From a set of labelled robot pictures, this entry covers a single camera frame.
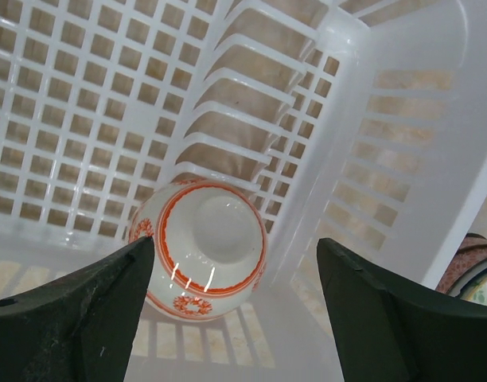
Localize pink bowl rear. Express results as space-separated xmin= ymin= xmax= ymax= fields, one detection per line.
xmin=435 ymin=233 xmax=487 ymax=294

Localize red white patterned bowl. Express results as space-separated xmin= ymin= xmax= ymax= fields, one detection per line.
xmin=126 ymin=178 xmax=267 ymax=322

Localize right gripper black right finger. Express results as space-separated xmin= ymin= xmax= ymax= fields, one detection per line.
xmin=317 ymin=238 xmax=487 ymax=381

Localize green orange floral bowl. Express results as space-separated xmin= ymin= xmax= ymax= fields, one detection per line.
xmin=460 ymin=271 xmax=487 ymax=306

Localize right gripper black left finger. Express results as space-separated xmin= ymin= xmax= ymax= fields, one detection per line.
xmin=0 ymin=237 xmax=154 ymax=381

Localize white plastic dish rack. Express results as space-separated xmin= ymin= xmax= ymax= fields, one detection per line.
xmin=0 ymin=1 xmax=487 ymax=381

